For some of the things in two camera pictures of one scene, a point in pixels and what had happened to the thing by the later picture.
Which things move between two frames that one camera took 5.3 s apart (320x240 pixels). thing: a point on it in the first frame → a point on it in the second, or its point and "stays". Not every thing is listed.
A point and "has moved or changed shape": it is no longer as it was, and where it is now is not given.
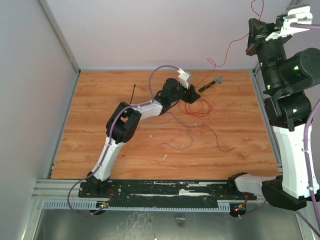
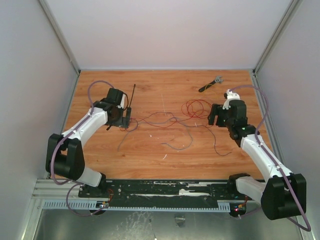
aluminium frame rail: [57, 189] stays
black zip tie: [132, 94] stays
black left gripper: [191, 95] → [123, 121]
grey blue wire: [166, 143] stays
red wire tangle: [200, 107] has moved or changed shape
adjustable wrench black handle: [206, 86] stays
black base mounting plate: [163, 190] stays
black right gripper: [261, 38] → [220, 115]
